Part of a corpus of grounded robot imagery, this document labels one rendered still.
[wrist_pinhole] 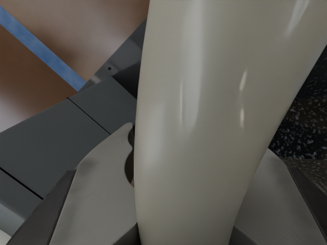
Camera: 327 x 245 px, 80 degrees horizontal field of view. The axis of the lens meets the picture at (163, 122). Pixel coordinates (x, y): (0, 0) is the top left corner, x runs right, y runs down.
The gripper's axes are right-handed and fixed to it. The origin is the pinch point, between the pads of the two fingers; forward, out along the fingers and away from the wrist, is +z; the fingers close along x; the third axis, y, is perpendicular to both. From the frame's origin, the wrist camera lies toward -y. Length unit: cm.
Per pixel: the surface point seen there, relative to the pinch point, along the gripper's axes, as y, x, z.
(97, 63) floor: 21, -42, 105
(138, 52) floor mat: 14, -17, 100
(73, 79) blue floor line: 31, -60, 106
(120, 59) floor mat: 18, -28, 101
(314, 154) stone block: 18.9, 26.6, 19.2
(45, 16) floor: -4, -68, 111
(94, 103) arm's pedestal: 30, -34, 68
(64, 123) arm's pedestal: 28, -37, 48
